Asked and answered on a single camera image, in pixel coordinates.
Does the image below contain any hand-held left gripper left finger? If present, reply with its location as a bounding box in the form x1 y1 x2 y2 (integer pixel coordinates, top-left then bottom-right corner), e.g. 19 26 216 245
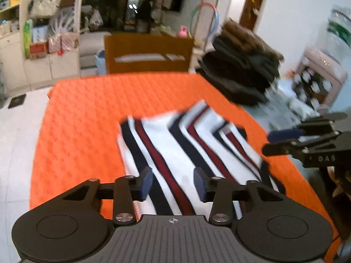
59 166 153 224

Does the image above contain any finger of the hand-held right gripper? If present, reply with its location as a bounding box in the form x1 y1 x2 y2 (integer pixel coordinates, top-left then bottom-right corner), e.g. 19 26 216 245
267 112 349 144
261 131 342 158

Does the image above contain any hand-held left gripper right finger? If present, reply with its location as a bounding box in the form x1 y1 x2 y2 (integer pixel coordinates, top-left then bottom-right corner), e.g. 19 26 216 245
193 167 286 224

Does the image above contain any striped white sweater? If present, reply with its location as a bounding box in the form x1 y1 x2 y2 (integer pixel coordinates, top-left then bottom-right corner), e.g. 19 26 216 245
116 100 286 217

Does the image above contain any stack of dark folded clothes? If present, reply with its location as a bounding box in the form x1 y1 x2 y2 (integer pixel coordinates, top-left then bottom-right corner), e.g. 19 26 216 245
195 37 281 107

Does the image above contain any leaf print tablecloth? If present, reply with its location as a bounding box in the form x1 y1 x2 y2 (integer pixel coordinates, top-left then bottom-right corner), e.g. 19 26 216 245
244 79 321 135

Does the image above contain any pink water dispenser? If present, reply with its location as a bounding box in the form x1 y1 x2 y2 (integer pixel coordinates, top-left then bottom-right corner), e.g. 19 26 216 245
292 46 347 113

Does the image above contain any orange patterned mat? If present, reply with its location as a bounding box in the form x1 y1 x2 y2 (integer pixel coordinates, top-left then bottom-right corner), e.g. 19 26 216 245
29 71 342 263

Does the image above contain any brown patterned folded sweater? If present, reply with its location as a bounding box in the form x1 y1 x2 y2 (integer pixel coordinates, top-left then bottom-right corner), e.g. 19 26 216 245
219 19 284 61

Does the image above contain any clear water bottle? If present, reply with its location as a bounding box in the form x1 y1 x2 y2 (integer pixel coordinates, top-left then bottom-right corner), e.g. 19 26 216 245
326 5 351 63

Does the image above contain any pale blue plastic bin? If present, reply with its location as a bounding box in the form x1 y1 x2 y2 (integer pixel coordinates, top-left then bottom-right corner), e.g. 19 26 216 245
95 48 107 75

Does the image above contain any brown wooden door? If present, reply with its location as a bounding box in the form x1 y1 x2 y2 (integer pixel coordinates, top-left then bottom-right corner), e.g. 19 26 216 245
239 0 267 32

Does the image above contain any wooden chair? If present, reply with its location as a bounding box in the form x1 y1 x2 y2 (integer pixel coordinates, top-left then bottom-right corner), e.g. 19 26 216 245
104 32 195 75

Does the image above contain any grey sofa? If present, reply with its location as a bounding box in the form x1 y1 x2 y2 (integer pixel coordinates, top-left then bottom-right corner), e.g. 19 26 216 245
79 31 113 69

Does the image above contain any multicolour hula hoop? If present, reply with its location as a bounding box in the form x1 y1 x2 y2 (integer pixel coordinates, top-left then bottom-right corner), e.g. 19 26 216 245
190 2 220 47

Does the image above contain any white shelf cabinet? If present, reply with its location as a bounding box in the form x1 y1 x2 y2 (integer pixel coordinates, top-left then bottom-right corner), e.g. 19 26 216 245
0 0 83 94

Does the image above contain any black television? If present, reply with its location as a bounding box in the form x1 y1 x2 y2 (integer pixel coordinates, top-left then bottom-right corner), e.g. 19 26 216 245
170 0 185 13

